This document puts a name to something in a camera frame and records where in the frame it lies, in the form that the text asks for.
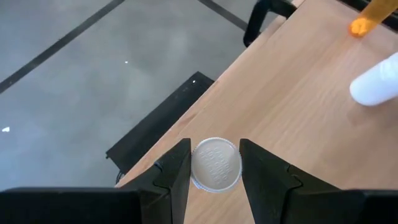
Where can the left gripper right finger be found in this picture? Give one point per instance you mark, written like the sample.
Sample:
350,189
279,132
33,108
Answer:
280,196

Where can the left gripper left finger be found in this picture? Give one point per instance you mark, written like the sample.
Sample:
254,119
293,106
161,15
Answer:
168,193

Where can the white bottle light-blue label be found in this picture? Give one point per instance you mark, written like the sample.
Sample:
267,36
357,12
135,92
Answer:
216,165

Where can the large orange pill bottle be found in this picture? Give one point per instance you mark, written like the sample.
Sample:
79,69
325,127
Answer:
371,15

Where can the black clamp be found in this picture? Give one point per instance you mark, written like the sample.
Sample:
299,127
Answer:
264,15

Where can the black aluminium table frame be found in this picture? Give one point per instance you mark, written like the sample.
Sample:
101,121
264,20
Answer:
161,124

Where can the wooden shelf with black frame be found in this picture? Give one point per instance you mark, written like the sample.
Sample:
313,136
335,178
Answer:
295,109

